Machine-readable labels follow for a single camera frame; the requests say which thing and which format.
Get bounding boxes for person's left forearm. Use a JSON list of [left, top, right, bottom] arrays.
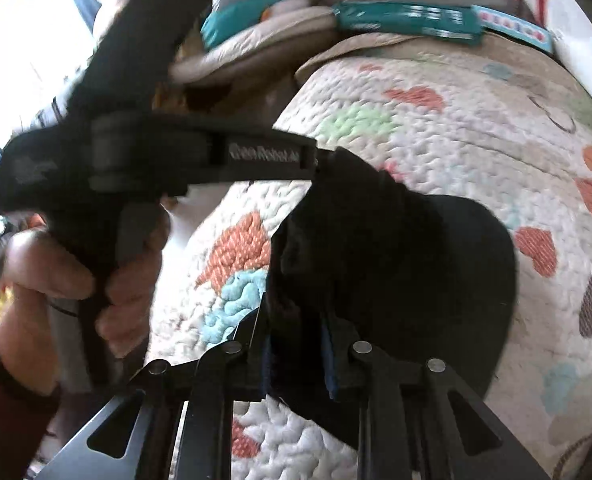
[[0, 335, 64, 480]]

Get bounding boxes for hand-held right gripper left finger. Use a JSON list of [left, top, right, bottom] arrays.
[[51, 310, 277, 480]]

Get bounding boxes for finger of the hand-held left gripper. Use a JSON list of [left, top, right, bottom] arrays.
[[313, 147, 359, 183]]

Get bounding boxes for quilted heart-print blanket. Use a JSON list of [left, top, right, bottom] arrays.
[[146, 35, 592, 480]]

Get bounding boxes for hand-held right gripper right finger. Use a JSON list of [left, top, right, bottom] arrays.
[[321, 315, 551, 480]]

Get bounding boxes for black pants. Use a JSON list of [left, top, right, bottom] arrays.
[[263, 147, 519, 448]]

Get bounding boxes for person's left hand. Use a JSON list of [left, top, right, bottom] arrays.
[[0, 207, 173, 393]]

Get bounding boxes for light blue box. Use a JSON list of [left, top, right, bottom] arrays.
[[470, 5, 556, 56]]

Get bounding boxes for teal cloth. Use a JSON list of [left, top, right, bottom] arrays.
[[200, 0, 277, 51]]

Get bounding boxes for long green box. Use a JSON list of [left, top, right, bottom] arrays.
[[332, 0, 484, 46]]

